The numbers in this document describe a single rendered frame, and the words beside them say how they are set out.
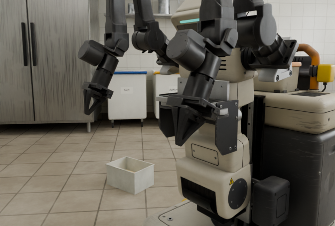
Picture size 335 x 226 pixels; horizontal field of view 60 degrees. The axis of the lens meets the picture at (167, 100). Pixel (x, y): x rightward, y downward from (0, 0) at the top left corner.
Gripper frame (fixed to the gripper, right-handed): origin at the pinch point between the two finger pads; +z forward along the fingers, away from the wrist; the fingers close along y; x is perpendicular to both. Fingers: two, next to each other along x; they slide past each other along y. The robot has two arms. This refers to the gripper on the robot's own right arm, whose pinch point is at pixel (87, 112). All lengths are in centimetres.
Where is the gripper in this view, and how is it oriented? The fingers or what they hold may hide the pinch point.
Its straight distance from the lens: 97.1
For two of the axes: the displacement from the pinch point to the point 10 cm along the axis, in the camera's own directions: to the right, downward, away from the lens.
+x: 6.7, 3.7, 6.4
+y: 6.5, 1.2, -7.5
